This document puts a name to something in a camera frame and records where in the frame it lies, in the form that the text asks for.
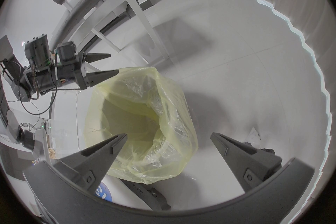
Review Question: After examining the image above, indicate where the yellow plastic bag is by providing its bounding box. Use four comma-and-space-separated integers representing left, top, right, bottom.
85, 67, 198, 184

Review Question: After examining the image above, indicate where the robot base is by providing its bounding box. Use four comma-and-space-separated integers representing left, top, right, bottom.
93, 174, 172, 211

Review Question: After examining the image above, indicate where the black plastic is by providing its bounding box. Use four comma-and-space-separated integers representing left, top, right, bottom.
243, 141, 275, 155

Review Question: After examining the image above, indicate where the black cable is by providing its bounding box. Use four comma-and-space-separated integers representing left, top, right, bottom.
20, 85, 58, 116

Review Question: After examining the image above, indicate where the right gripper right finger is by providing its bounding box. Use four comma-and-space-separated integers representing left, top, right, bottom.
210, 132, 283, 193

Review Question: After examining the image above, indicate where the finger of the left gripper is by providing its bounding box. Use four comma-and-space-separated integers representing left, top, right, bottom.
85, 69, 120, 88
83, 53, 111, 64

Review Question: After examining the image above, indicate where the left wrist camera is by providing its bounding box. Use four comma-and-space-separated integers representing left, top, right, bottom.
56, 43, 77, 64

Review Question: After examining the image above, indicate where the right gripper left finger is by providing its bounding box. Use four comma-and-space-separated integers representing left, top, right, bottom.
54, 133, 128, 193

